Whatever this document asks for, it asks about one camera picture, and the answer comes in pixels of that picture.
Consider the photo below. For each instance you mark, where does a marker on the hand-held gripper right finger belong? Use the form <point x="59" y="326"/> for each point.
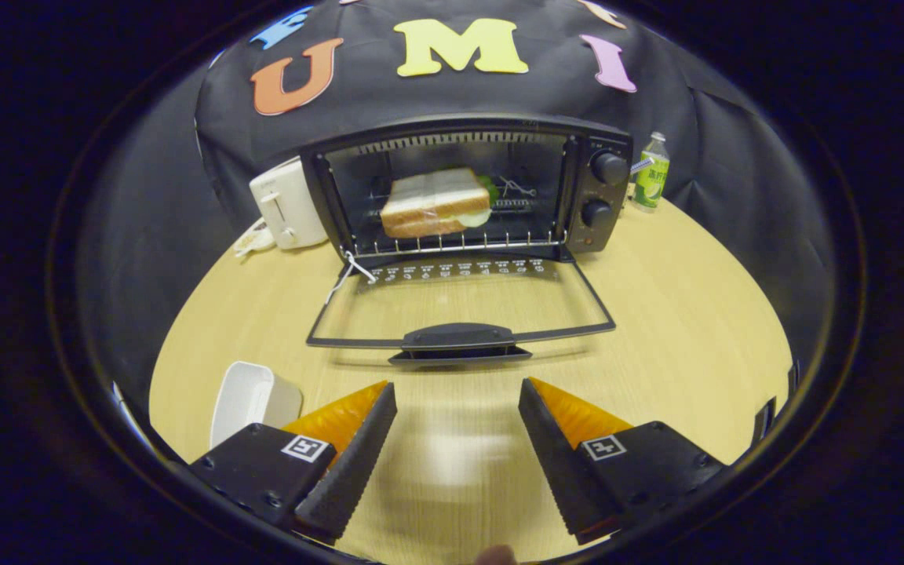
<point x="558" y="463"/>

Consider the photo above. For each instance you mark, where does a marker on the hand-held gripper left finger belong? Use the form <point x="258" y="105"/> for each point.
<point x="354" y="463"/>

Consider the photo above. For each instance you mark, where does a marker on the black toaster oven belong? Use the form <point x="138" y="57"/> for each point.
<point x="605" y="200"/>

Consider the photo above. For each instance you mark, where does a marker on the sandwich with lettuce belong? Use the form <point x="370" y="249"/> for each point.
<point x="432" y="202"/>

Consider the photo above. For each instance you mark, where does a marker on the white food tray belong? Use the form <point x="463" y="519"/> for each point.
<point x="244" y="400"/>

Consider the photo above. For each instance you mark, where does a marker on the white pop-up toaster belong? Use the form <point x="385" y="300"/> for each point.
<point x="283" y="200"/>

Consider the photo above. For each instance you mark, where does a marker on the green label water bottle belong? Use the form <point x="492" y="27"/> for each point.
<point x="650" y="176"/>

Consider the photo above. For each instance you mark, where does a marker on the black backdrop cloth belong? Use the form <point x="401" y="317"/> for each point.
<point x="452" y="98"/>

